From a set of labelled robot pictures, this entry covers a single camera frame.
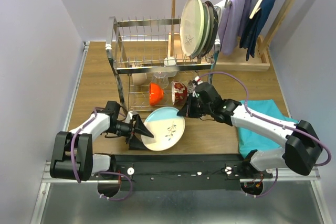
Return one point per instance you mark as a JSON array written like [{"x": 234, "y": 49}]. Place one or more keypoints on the cream and blue plate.
[{"x": 166, "y": 126}]

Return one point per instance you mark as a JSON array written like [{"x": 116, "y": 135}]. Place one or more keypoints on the metal two-tier dish rack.
[{"x": 145, "y": 41}]

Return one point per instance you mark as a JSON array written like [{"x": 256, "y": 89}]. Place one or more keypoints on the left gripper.
[{"x": 132, "y": 131}]

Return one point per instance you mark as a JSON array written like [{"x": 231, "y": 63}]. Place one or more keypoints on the teal flower plate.
[{"x": 211, "y": 27}]

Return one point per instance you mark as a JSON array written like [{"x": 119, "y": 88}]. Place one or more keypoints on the red rimmed white plate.
[{"x": 214, "y": 33}]

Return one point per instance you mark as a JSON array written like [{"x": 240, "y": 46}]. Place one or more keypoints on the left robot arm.
[{"x": 73, "y": 156}]

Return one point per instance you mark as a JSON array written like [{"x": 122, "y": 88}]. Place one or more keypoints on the pale green plate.
[{"x": 194, "y": 28}]

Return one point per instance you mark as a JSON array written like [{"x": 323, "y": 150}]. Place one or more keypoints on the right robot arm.
[{"x": 298, "y": 149}]

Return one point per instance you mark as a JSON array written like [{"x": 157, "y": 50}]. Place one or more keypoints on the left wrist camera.
[{"x": 131, "y": 117}]

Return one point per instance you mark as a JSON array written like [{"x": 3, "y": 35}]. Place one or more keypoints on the clear plastic cup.
[{"x": 161, "y": 79}]

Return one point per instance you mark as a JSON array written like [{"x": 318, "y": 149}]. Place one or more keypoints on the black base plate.
[{"x": 179, "y": 172}]

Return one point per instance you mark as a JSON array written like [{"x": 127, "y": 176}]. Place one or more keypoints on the teal cloth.
[{"x": 260, "y": 126}]

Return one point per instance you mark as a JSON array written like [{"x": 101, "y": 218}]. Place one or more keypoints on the orange bowl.
[{"x": 156, "y": 94}]

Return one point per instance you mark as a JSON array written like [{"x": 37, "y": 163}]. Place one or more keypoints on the lavender towel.
[{"x": 231, "y": 25}]

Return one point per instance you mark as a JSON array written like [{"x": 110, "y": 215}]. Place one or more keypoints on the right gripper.
[{"x": 186, "y": 110}]

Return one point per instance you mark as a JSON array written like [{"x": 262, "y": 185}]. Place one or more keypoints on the wooden clothes rack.
[{"x": 236, "y": 61}]

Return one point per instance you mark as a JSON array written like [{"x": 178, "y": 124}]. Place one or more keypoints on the navy blue garment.
[{"x": 253, "y": 28}]

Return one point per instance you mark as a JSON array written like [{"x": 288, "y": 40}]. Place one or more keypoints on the white cloth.
[{"x": 220, "y": 8}]

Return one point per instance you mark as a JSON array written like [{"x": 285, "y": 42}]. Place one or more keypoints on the patterned small bowl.
[{"x": 191, "y": 88}]

